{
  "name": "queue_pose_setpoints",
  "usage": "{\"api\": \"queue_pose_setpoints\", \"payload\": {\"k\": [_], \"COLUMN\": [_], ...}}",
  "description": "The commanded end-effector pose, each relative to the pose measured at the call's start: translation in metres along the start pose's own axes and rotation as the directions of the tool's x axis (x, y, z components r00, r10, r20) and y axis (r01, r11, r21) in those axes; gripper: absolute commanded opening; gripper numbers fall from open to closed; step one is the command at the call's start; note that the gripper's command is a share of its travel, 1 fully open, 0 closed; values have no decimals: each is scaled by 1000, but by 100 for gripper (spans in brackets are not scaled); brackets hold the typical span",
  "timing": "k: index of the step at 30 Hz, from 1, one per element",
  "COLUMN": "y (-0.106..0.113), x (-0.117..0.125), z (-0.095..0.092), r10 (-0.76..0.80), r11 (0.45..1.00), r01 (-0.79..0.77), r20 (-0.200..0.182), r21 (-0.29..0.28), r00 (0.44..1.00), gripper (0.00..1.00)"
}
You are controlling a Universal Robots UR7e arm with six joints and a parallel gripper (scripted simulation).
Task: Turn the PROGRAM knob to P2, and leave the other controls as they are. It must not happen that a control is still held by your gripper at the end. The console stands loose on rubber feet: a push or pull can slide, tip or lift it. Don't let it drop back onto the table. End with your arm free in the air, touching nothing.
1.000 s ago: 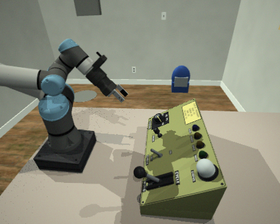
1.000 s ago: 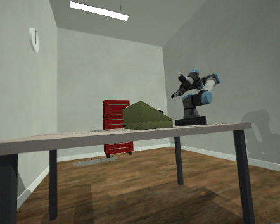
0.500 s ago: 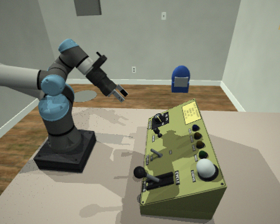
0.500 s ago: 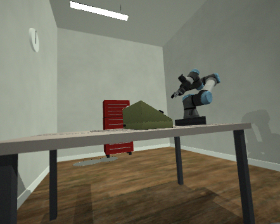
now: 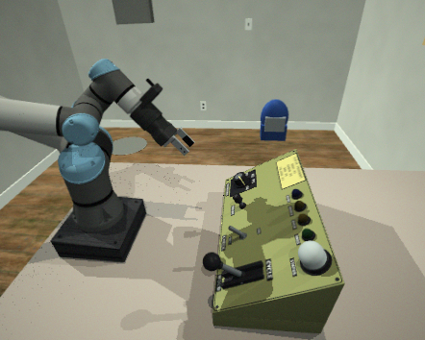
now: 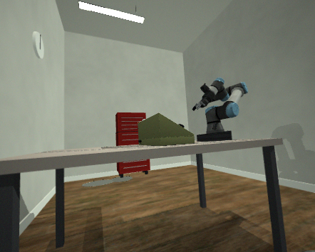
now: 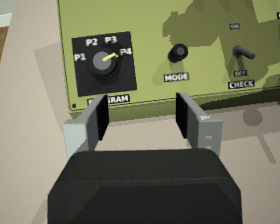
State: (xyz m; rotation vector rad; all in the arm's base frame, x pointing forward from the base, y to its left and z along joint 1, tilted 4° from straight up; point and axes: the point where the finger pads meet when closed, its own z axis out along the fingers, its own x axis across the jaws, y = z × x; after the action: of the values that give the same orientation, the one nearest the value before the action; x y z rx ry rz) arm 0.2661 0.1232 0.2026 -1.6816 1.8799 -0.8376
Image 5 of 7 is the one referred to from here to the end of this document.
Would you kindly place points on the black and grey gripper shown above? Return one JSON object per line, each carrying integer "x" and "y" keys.
{"x": 150, "y": 119}

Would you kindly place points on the olive green control console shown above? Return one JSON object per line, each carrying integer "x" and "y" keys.
{"x": 296, "y": 281}

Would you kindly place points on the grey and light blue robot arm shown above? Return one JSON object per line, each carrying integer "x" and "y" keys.
{"x": 83, "y": 165}

